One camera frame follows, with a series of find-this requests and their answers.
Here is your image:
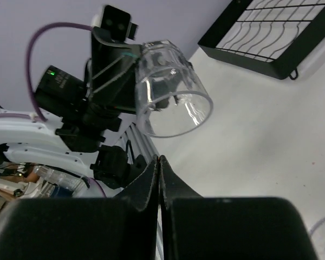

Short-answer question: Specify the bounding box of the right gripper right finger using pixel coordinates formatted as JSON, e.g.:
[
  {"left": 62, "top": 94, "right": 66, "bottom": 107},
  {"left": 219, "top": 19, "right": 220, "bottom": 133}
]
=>
[{"left": 159, "top": 156, "right": 317, "bottom": 259}]

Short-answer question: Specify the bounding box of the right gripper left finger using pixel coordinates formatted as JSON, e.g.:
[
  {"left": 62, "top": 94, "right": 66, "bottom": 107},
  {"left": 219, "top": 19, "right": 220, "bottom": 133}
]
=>
[{"left": 0, "top": 160, "right": 158, "bottom": 259}]

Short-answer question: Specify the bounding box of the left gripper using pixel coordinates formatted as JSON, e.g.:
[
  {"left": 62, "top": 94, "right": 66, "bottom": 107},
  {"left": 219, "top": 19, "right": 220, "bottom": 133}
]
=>
[{"left": 35, "top": 27, "right": 141, "bottom": 132}]

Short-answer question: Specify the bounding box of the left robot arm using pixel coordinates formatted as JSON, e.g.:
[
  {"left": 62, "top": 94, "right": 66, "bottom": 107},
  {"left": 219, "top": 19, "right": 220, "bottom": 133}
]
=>
[{"left": 0, "top": 27, "right": 146, "bottom": 188}]

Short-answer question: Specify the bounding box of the clear cup lower back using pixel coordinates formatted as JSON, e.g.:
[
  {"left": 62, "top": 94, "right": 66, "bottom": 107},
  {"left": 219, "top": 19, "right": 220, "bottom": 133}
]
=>
[{"left": 135, "top": 40, "right": 213, "bottom": 138}]

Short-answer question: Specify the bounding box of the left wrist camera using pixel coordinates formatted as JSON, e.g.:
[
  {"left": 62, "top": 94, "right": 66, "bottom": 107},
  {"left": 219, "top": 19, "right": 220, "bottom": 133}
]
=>
[{"left": 91, "top": 4, "right": 138, "bottom": 42}]

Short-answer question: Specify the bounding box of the aluminium mounting rail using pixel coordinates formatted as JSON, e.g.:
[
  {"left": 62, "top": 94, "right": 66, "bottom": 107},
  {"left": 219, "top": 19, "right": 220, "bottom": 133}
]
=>
[{"left": 115, "top": 123, "right": 165, "bottom": 259}]

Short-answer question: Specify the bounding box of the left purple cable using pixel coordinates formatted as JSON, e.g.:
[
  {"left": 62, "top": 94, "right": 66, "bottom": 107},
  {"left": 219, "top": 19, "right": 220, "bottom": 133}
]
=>
[{"left": 0, "top": 22, "right": 108, "bottom": 198}]

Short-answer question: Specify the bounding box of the black wire dish rack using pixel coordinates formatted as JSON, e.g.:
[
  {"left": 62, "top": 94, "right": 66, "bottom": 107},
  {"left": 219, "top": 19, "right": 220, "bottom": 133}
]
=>
[{"left": 198, "top": 0, "right": 325, "bottom": 80}]

